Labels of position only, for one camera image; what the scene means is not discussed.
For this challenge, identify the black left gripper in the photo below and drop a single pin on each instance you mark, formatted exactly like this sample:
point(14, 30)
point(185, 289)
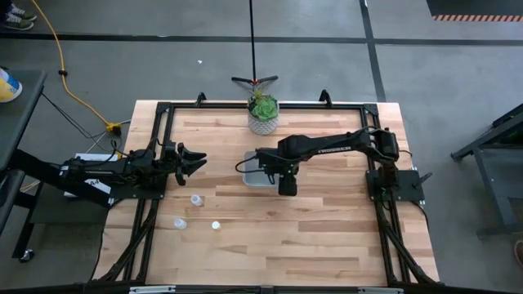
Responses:
point(175, 163)

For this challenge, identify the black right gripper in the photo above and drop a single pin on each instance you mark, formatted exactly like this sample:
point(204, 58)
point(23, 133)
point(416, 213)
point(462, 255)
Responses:
point(286, 167)

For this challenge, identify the clear pill bottle white cap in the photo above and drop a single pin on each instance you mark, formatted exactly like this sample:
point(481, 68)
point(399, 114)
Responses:
point(196, 199)
point(180, 223)
point(215, 225)

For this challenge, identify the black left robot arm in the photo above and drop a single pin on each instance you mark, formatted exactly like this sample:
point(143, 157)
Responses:
point(137, 168)

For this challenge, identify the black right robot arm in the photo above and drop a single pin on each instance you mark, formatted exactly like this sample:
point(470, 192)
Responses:
point(327, 145)

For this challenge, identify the grey plastic basket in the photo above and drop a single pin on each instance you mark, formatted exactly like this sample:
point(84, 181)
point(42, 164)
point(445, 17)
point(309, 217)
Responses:
point(250, 177)

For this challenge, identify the black table clamp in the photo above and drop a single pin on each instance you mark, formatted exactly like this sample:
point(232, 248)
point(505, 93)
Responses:
point(200, 98)
point(325, 97)

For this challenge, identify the succulent in white pot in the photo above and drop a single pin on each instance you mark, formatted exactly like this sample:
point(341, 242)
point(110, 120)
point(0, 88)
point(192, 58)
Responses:
point(263, 114)

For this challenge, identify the white paper sheet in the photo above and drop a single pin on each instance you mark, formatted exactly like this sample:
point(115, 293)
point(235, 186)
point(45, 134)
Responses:
point(96, 157)

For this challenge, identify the black tripod stand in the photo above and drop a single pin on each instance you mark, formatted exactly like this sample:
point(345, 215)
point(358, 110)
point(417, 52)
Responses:
point(253, 49)

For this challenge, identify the black side table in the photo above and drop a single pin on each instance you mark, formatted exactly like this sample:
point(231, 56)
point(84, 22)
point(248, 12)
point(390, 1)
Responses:
point(20, 110)

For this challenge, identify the yellow blue white canister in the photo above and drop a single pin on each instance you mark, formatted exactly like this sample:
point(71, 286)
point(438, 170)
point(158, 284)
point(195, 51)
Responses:
point(8, 86)

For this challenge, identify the black metal table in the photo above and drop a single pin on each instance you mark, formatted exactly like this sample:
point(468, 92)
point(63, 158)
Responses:
point(494, 163)

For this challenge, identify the person's grey sneaker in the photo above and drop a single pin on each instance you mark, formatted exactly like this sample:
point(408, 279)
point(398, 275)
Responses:
point(23, 13)
point(16, 22)

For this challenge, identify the person's dark shoe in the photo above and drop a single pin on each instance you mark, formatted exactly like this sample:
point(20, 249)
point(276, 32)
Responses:
point(519, 251)

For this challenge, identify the black mat orange striped edge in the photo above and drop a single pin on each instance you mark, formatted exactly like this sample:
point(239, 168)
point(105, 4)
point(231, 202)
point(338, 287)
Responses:
point(474, 8)

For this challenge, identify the black metal table frame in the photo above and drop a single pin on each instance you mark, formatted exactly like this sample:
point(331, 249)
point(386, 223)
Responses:
point(204, 105)

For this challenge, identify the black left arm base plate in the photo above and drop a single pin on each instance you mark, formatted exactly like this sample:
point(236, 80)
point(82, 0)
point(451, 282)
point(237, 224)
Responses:
point(130, 195)

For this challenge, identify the silver metal bracket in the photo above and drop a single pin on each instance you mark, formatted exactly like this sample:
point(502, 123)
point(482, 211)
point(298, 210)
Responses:
point(152, 289)
point(381, 290)

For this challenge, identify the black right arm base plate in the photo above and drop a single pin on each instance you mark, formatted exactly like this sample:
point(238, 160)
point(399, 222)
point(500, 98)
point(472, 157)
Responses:
point(408, 183)

